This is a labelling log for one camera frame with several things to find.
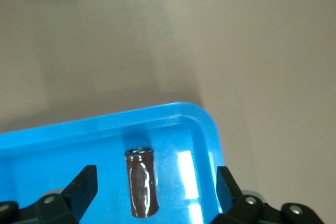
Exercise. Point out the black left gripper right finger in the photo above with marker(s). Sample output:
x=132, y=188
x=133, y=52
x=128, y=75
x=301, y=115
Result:
x=228, y=195

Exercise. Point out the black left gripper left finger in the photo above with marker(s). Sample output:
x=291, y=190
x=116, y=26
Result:
x=84, y=190

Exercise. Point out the plain brown electrolytic capacitor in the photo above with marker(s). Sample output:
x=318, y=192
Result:
x=141, y=184

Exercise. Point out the blue plastic tray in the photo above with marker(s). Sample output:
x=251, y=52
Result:
x=78, y=140

